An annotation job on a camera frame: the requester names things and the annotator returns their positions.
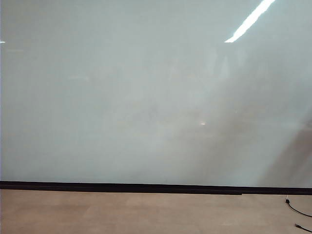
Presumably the white glass whiteboard black frame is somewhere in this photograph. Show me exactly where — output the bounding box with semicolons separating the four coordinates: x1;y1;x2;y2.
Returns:
0;0;312;196

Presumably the black cable with adapter plug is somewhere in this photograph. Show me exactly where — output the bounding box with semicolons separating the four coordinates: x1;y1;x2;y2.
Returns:
284;195;312;218

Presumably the thin black cable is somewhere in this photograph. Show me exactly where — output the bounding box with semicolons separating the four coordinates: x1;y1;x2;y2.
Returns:
294;223;312;233

